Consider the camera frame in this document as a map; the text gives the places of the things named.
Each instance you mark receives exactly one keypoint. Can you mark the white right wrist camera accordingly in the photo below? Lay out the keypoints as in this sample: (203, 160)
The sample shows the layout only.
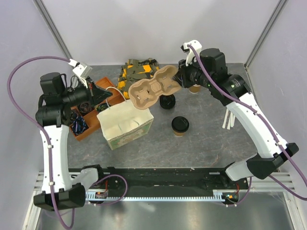
(188, 48)

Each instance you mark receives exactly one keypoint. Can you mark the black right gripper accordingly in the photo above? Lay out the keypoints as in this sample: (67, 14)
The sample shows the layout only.
(182, 78)

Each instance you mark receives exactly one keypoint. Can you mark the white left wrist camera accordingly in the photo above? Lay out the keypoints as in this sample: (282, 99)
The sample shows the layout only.
(81, 70)

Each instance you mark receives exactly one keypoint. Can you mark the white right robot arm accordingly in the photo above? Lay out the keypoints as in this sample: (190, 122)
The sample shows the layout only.
(208, 69)

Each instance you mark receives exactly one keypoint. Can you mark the black lid stack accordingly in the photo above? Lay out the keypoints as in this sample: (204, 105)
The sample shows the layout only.
(167, 101)

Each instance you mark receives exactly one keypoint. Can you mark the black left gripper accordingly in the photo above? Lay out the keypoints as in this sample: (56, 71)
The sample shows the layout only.
(95, 94)

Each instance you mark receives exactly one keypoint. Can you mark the brown pulp cup carrier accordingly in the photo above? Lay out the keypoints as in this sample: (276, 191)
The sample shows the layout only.
(146, 92)

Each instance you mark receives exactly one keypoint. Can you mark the paper cup stack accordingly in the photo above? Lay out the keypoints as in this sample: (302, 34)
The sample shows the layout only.
(195, 89)

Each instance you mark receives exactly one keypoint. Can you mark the green patterned paper bag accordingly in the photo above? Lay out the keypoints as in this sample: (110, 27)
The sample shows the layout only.
(122, 123)

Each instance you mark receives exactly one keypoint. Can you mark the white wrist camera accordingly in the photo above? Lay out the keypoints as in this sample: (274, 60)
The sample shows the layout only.
(81, 70)
(188, 48)

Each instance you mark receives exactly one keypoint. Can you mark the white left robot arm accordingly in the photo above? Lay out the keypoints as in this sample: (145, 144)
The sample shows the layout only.
(59, 191)

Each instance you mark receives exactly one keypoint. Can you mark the white wrapped straw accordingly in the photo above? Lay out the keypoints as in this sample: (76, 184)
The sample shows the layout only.
(232, 121)
(225, 118)
(228, 125)

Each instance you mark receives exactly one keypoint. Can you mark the orange wooden tray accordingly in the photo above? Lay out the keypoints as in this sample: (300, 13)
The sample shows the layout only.
(91, 117)

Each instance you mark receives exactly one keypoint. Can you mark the camouflage folded cloth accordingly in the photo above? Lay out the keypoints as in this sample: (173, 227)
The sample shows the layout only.
(135, 70)

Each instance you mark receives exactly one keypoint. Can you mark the brown paper coffee cup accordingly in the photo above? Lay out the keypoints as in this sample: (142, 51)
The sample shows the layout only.
(179, 132)

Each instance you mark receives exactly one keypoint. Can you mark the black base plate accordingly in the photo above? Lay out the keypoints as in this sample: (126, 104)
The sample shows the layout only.
(204, 178)

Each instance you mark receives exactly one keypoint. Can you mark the grey slotted cable duct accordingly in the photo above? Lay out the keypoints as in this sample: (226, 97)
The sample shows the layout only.
(95, 196)

